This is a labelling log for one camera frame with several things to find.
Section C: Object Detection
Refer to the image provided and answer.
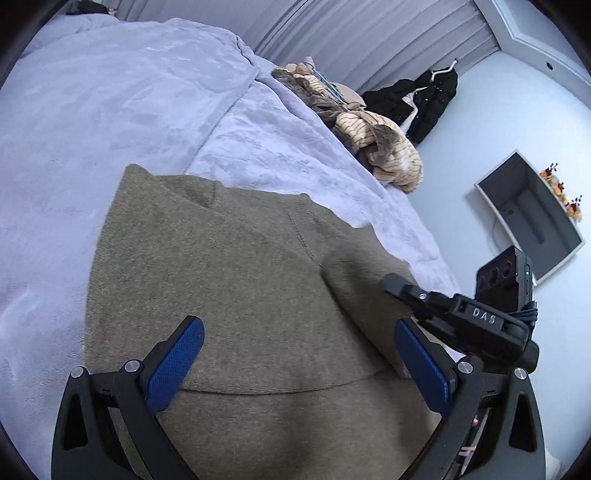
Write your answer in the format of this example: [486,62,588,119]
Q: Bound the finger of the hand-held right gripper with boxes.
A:
[383,273,430,319]

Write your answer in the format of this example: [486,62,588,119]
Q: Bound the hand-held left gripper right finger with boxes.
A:
[394,318,548,480]

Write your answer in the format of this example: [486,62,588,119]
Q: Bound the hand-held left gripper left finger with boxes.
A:
[51,315,206,480]

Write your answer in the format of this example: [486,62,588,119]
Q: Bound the olive brown knit sweater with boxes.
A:
[84,164,467,480]

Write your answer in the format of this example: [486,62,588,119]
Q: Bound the beige striped plush clothes pile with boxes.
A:
[271,58,424,193]

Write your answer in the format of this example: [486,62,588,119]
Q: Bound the white clothes hanger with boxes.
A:
[427,58,459,81]

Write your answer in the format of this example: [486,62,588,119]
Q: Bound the orange artificial flowers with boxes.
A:
[539,162,583,224]

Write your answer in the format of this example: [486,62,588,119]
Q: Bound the black hanging jacket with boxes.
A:
[360,67,459,145]

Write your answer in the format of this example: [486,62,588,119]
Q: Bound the beige cushion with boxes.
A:
[330,83,368,112]

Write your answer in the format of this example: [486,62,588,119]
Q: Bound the lavender plush blanket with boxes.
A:
[0,17,462,480]

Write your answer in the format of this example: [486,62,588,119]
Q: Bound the grey vertical blinds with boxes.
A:
[113,0,502,95]

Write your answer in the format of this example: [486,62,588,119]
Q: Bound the wall-mounted flat screen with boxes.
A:
[475,149,586,286]

